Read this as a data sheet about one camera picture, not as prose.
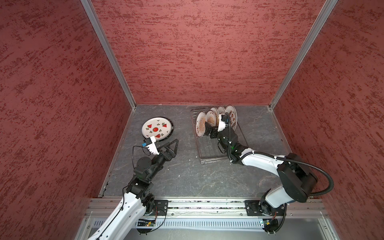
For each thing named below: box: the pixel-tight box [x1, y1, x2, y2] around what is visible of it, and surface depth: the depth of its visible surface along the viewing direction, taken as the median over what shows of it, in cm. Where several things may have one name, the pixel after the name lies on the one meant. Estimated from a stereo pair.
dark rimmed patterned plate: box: [142, 116, 174, 142], surface depth 105 cm
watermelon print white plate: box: [141, 117, 174, 141], surface depth 105 cm
